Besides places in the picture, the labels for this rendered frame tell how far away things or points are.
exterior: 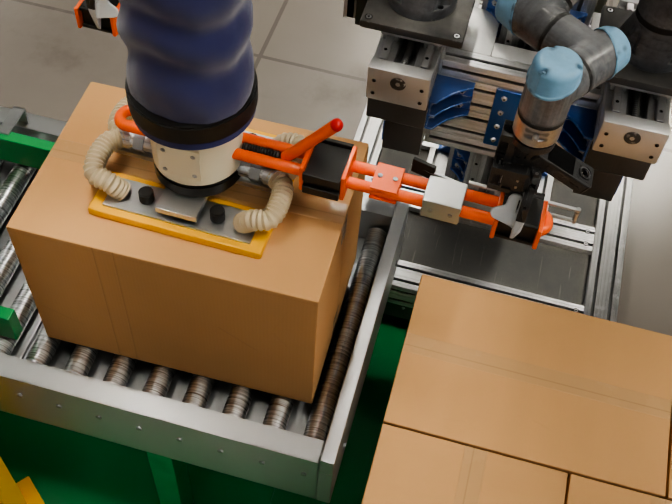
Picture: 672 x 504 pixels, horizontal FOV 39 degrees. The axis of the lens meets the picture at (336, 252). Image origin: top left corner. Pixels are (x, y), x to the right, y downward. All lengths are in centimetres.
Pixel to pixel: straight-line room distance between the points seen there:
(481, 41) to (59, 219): 100
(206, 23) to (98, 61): 209
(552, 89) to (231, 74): 51
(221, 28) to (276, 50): 204
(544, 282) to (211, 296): 120
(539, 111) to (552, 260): 133
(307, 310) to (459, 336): 54
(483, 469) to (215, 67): 100
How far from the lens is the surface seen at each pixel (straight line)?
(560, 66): 143
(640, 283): 306
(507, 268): 271
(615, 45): 153
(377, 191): 167
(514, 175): 157
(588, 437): 211
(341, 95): 337
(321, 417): 202
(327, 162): 169
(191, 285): 177
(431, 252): 269
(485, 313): 220
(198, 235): 175
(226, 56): 151
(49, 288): 198
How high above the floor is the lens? 237
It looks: 54 degrees down
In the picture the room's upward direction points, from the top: 5 degrees clockwise
